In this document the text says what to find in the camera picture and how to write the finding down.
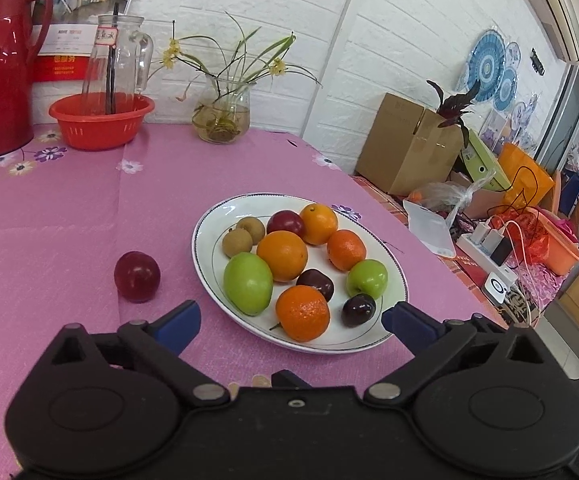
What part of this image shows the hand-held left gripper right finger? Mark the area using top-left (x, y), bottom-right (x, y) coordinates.
top-left (363, 302), bottom-right (569, 406)

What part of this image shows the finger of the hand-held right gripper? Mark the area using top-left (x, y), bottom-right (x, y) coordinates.
top-left (270, 369), bottom-right (313, 389)
top-left (468, 312), bottom-right (511, 336)

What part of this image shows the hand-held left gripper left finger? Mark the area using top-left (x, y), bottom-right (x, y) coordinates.
top-left (43, 300), bottom-right (231, 407)

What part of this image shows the dark purple plum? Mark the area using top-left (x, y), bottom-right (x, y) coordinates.
top-left (297, 268), bottom-right (335, 303)
top-left (341, 294), bottom-right (377, 328)

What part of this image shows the red plum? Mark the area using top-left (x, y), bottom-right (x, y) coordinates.
top-left (114, 251), bottom-right (161, 304)
top-left (266, 210), bottom-right (306, 238)

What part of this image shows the small green apple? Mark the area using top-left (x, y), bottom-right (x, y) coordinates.
top-left (346, 259), bottom-right (389, 300)

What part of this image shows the stemmed tangerine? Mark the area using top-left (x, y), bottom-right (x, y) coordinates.
top-left (269, 285), bottom-right (331, 343)

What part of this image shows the white plate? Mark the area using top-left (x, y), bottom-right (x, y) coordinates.
top-left (191, 192), bottom-right (410, 356)

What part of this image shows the large green apple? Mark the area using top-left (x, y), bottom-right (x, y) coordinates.
top-left (223, 252), bottom-right (274, 317)

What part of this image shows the brown kiwi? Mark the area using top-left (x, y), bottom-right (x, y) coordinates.
top-left (222, 228), bottom-right (254, 259)
top-left (236, 216), bottom-right (266, 246)

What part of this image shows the orange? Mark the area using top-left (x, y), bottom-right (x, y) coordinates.
top-left (256, 230), bottom-right (309, 283)
top-left (299, 203), bottom-right (339, 246)

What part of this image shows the white square device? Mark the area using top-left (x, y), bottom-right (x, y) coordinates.
top-left (483, 272), bottom-right (513, 306)

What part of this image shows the pink floral cloth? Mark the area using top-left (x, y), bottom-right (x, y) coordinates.
top-left (507, 265), bottom-right (565, 326)

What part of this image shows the black charger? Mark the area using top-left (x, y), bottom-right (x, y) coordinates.
top-left (489, 236), bottom-right (514, 267)

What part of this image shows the white power strip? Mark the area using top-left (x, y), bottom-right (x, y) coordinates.
top-left (457, 232), bottom-right (517, 286)

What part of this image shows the white plastic pouch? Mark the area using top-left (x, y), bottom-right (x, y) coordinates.
top-left (402, 200), bottom-right (456, 259)

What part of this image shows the red plastic bag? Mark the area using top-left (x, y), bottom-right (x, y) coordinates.
top-left (489, 210), bottom-right (550, 266)

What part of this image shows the orange plastic basket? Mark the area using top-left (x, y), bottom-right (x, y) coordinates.
top-left (524, 206), bottom-right (579, 277)

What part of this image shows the pink box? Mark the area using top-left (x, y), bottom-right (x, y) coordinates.
top-left (449, 170), bottom-right (507, 220)

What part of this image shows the plaid cloth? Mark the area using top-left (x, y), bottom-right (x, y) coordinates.
top-left (352, 175), bottom-right (510, 326)

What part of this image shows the clear plastic bag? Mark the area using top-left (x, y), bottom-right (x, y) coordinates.
top-left (407, 170), bottom-right (495, 231)

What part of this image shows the pink floral tablecloth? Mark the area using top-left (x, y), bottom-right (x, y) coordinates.
top-left (0, 122), bottom-right (493, 480)

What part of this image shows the green box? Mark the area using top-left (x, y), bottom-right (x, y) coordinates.
top-left (462, 130), bottom-right (513, 192)

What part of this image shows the orange bag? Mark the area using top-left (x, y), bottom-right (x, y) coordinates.
top-left (497, 142), bottom-right (555, 208)

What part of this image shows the cardboard box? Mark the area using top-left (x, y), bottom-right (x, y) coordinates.
top-left (356, 92), bottom-right (465, 196)

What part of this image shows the glass vase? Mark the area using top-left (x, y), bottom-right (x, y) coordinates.
top-left (192, 80), bottom-right (257, 145)

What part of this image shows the red plastic basket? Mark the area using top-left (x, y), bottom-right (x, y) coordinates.
top-left (48, 92), bottom-right (156, 152)

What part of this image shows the dark purple leaf plant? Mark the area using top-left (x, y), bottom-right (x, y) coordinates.
top-left (427, 79), bottom-right (483, 148)

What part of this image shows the medium blue round decoration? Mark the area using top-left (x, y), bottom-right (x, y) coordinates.
top-left (492, 67), bottom-right (519, 112)

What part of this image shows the black chopstick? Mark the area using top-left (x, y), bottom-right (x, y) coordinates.
top-left (105, 2), bottom-right (114, 115)
top-left (110, 2), bottom-right (119, 115)

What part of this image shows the large blue round decoration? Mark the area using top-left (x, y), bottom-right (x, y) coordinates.
top-left (462, 30), bottom-right (506, 92)

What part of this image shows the glass pitcher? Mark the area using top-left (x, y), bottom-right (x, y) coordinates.
top-left (80, 15), bottom-right (155, 116)

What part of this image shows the orchid plant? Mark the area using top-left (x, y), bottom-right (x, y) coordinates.
top-left (146, 10), bottom-right (323, 103)

